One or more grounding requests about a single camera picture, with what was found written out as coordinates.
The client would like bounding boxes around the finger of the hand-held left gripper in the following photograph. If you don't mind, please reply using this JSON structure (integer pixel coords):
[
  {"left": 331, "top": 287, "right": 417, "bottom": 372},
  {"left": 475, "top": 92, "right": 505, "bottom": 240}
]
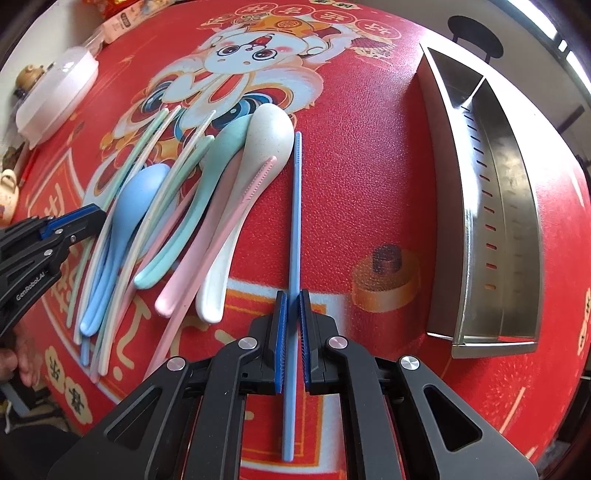
[
  {"left": 0, "top": 213, "right": 110, "bottom": 280},
  {"left": 0, "top": 204, "right": 108, "bottom": 245}
]

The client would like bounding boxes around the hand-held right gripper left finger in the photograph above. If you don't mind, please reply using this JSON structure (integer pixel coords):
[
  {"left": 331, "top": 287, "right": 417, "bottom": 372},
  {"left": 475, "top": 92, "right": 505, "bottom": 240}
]
[{"left": 46, "top": 291, "right": 289, "bottom": 480}]

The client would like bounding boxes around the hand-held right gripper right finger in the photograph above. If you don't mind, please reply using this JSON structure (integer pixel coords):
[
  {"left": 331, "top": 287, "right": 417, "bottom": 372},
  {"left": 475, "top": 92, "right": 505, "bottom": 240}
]
[{"left": 299, "top": 288, "right": 541, "bottom": 480}]

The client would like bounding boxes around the light blue spoon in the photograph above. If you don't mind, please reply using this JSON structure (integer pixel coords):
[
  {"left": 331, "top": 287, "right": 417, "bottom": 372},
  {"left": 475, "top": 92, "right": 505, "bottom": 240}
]
[{"left": 79, "top": 164, "right": 172, "bottom": 337}]

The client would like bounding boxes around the pink chopstick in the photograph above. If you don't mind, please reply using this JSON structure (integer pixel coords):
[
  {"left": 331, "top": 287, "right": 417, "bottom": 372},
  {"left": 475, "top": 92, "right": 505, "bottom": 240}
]
[
  {"left": 143, "top": 155, "right": 278, "bottom": 381},
  {"left": 90, "top": 185, "right": 199, "bottom": 384}
]

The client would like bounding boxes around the pink spoon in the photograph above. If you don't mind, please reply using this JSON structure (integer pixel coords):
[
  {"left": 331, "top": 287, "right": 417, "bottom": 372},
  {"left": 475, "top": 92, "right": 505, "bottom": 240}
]
[{"left": 154, "top": 157, "right": 250, "bottom": 319}]

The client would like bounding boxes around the light green chopstick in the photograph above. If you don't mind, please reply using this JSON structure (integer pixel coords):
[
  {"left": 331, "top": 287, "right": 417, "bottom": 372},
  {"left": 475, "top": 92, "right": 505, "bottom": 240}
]
[
  {"left": 66, "top": 108, "right": 168, "bottom": 329},
  {"left": 97, "top": 135, "right": 217, "bottom": 370}
]

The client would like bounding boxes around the white chopstick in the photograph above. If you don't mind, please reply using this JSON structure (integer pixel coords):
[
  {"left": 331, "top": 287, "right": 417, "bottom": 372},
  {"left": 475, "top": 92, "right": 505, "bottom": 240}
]
[
  {"left": 95, "top": 109, "right": 218, "bottom": 384},
  {"left": 71, "top": 105, "right": 182, "bottom": 344}
]

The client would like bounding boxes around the light green spoon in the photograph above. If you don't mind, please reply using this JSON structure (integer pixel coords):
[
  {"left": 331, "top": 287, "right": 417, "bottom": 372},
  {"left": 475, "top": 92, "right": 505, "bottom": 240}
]
[{"left": 134, "top": 114, "right": 254, "bottom": 291}]

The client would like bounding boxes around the white speckled spoon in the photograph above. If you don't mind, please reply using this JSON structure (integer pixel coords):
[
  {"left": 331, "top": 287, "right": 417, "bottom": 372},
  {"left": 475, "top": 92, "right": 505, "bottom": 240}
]
[{"left": 196, "top": 104, "right": 296, "bottom": 324}]

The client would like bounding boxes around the steel utensil holder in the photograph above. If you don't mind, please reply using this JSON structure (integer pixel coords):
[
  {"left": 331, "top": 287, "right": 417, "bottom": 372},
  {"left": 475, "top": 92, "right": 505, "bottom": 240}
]
[{"left": 418, "top": 42, "right": 542, "bottom": 360}]

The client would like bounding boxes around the person's left hand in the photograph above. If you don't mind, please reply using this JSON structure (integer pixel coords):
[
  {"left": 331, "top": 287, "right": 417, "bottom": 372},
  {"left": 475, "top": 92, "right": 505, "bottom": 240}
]
[{"left": 0, "top": 339, "right": 41, "bottom": 387}]

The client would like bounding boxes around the beige ceramic vessel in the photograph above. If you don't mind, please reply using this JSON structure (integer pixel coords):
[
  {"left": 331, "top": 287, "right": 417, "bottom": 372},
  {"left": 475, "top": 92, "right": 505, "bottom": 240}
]
[{"left": 0, "top": 168, "right": 19, "bottom": 222}]

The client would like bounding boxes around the white plastic lid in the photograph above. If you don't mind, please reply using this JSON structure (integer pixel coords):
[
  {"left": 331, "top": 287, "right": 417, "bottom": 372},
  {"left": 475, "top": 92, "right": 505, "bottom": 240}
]
[{"left": 15, "top": 46, "right": 100, "bottom": 149}]

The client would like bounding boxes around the brown clay teapot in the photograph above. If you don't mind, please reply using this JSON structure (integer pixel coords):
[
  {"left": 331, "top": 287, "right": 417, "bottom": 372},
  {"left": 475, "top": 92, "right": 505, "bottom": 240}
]
[{"left": 14, "top": 65, "right": 47, "bottom": 100}]

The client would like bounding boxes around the red printed table mat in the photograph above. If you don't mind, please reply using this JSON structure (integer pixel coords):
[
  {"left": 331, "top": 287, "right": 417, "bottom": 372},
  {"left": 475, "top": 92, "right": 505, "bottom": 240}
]
[{"left": 14, "top": 0, "right": 591, "bottom": 467}]

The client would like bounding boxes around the pink and white carton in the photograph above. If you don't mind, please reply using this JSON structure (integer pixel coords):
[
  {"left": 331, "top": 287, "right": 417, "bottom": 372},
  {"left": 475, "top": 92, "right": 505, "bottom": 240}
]
[{"left": 100, "top": 7, "right": 139, "bottom": 44}]

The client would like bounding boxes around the black round-back chair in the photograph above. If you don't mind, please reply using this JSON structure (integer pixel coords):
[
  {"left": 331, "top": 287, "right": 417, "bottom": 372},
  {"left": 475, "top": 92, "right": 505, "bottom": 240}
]
[{"left": 449, "top": 16, "right": 503, "bottom": 61}]

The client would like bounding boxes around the dark framed window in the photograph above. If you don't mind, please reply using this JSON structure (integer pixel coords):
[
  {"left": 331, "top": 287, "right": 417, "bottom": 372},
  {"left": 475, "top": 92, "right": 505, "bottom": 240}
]
[{"left": 540, "top": 0, "right": 591, "bottom": 86}]

